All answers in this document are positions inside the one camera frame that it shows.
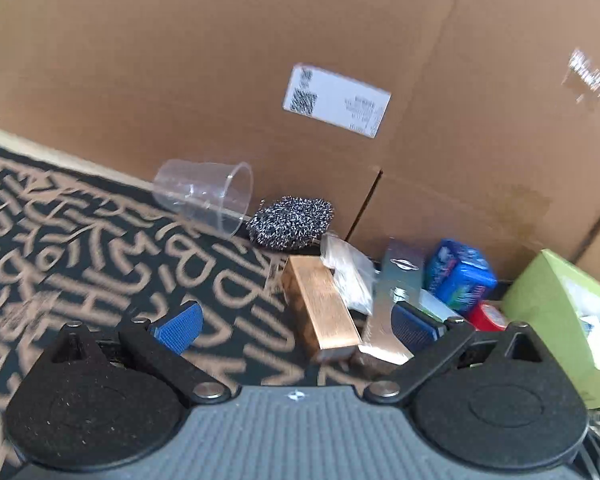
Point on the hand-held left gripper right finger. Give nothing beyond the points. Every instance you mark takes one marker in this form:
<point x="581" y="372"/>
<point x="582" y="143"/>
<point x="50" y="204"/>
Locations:
<point x="415" y="327"/>

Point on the large brown cardboard sheet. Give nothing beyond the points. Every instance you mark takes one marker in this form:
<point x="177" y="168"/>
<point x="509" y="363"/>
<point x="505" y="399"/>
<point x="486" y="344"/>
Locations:
<point x="180" y="60"/>

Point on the blue tin box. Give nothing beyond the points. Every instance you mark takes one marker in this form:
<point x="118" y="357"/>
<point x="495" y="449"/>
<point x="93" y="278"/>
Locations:
<point x="460" y="275"/>

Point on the red tape roll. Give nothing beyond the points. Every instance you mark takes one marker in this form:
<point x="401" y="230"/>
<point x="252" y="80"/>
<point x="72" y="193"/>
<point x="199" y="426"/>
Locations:
<point x="487" y="317"/>

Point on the black letter-patterned mat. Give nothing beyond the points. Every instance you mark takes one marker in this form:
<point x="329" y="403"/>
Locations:
<point x="55" y="240"/>

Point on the steel wool scrubber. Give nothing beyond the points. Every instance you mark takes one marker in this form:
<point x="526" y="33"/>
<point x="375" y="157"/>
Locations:
<point x="290" y="222"/>

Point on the white shipping label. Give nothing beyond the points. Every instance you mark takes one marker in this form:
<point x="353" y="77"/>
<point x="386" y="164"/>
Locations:
<point x="335" y="100"/>

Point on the clear plastic packet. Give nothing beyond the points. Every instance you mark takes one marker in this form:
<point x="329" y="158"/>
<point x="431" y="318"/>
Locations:
<point x="347" y="270"/>

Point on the copper box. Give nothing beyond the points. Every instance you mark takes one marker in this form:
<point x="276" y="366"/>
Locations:
<point x="320" y="305"/>

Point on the light green cardboard box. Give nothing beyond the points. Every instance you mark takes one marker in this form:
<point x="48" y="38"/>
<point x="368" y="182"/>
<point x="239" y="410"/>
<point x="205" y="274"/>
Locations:
<point x="540" y="305"/>

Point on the clear plastic cup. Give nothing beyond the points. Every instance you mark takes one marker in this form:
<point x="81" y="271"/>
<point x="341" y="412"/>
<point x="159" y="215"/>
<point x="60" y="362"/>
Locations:
<point x="200" y="195"/>

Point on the silver patterned box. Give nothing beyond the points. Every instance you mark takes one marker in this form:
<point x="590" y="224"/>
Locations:
<point x="382" y="310"/>

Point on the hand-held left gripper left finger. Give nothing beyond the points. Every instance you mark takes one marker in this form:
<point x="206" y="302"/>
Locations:
<point x="180" y="327"/>

